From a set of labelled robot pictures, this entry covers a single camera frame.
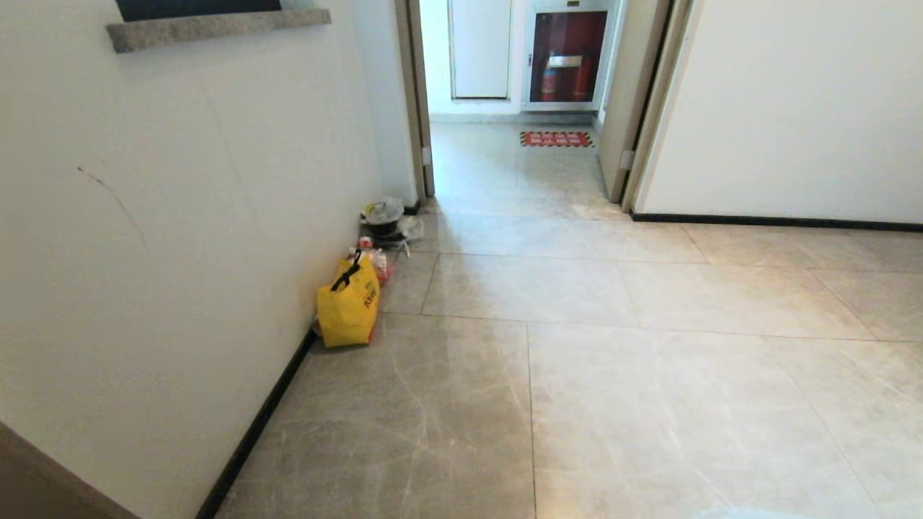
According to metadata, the clear plastic trash bag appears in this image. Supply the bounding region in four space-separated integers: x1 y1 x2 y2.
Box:
360 197 425 258

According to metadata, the yellow shopping bag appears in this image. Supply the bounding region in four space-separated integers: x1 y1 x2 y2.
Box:
316 249 381 349

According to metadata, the red and white packaging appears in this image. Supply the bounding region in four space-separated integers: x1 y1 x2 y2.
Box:
348 236 394 286

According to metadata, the red floor marking sticker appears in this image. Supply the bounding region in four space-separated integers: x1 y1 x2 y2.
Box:
520 130 596 148

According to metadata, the white door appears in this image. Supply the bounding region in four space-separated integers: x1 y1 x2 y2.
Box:
448 0 514 100

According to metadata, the fire extinguisher cabinet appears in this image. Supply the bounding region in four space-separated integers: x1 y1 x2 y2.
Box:
521 0 622 113

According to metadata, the beige open door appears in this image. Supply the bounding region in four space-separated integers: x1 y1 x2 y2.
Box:
596 0 675 204

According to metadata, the stone window sill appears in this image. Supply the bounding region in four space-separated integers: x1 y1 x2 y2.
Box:
106 8 333 54

